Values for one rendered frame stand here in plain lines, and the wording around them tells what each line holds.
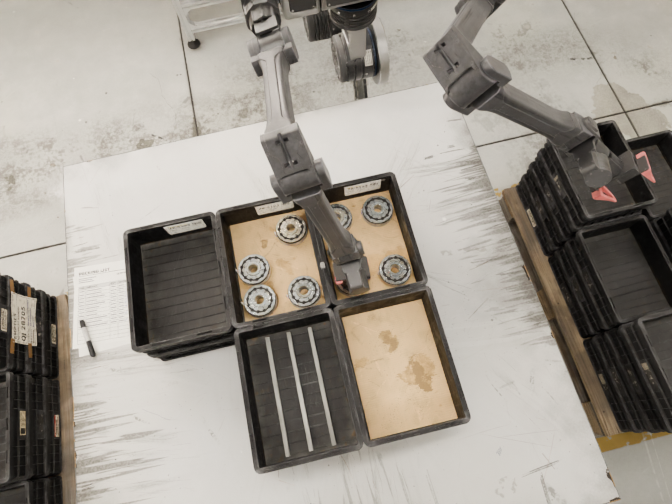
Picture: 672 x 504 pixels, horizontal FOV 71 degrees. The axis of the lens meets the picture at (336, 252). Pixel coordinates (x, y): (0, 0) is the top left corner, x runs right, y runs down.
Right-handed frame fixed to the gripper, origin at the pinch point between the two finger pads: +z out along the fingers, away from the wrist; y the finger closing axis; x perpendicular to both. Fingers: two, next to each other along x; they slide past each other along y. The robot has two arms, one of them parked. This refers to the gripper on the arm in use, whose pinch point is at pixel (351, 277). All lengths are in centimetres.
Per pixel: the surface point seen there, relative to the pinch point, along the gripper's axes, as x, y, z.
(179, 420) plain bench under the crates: -35, -61, 17
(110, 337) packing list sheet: -5, -85, 16
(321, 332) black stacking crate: -15.3, -11.8, 4.1
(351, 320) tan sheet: -12.8, -2.0, 4.0
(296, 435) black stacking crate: -44.1, -22.6, 3.9
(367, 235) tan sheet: 15.1, 7.4, 4.2
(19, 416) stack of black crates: -24, -133, 44
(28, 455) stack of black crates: -38, -131, 49
